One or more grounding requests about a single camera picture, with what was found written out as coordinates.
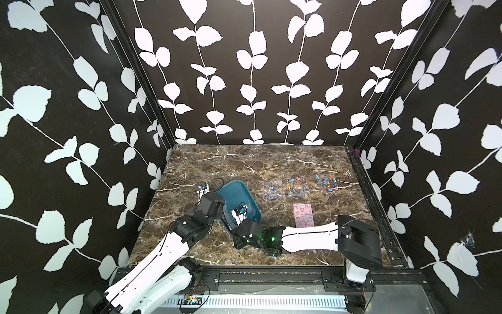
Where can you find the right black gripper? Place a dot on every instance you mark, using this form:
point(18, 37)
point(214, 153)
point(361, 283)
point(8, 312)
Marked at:
point(237, 239)

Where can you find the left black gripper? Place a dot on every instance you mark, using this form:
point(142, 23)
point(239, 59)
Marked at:
point(220, 212)

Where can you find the teal plastic storage box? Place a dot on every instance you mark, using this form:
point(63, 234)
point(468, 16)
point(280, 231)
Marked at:
point(235, 194)

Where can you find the pink sticker sheet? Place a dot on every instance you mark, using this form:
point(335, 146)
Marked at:
point(303, 216)

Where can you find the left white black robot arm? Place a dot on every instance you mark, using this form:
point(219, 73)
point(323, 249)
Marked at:
point(163, 272)

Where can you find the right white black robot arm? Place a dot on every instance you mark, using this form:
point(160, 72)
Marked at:
point(357, 241)

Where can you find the small circuit board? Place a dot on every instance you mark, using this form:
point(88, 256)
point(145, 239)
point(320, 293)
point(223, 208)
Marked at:
point(191, 300)

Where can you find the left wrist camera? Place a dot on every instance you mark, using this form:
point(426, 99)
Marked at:
point(202, 189)

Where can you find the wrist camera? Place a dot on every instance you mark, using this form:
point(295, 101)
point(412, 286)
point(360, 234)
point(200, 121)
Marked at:
point(239, 214)
point(202, 189)

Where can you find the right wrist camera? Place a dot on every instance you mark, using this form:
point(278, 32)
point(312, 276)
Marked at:
point(239, 214)

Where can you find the white perforated cable duct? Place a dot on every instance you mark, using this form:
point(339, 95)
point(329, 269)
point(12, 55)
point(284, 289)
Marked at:
point(263, 302)

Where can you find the black front mounting rail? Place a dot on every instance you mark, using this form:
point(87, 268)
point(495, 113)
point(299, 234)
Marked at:
point(330, 278)

